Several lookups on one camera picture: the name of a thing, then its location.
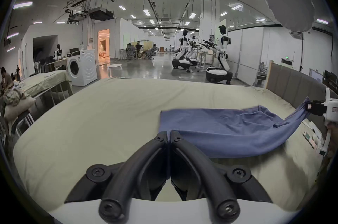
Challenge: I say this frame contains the white softbox lamp on stand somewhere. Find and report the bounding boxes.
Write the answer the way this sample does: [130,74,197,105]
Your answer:
[264,0,316,71]

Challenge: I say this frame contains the person's right hand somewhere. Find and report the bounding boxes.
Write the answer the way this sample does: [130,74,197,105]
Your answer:
[326,122,338,140]

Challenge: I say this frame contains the bed with beige sheet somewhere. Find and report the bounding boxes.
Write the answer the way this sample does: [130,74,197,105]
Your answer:
[13,77,328,214]

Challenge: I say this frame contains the pale cards on bed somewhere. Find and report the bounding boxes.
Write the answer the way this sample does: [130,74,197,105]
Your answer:
[302,122,326,158]

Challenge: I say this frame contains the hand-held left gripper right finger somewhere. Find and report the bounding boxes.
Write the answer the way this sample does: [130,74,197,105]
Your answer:
[171,130,273,222]

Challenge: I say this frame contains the pile of clothes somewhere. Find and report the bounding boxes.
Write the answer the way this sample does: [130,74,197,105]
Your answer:
[0,88,36,123]

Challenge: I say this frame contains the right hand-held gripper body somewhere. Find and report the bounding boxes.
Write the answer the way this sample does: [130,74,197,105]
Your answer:
[311,87,338,158]

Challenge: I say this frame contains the white humanoid robot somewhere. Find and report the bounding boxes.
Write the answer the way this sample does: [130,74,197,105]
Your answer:
[172,29,192,70]
[187,35,199,66]
[202,25,233,85]

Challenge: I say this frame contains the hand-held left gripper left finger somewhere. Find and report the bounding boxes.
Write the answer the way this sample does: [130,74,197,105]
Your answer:
[65,130,170,222]

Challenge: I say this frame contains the grey padded headboard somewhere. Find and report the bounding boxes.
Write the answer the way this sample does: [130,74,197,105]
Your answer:
[265,60,338,125]

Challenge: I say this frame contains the white washing machine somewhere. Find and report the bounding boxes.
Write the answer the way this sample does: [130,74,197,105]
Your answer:
[65,49,98,87]

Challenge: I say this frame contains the blue cloth garment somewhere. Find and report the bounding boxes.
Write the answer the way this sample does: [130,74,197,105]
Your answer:
[160,97,312,159]

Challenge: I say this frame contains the white round stool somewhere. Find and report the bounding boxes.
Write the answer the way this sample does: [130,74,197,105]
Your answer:
[107,63,123,78]

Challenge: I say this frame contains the group of people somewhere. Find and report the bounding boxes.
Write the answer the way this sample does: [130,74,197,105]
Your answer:
[125,43,159,60]

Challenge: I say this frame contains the table with beige sheet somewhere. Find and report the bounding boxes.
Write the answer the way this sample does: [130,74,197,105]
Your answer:
[19,70,73,106]

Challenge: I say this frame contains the small humanoid robot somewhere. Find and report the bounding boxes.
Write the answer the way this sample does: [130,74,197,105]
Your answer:
[54,44,64,61]

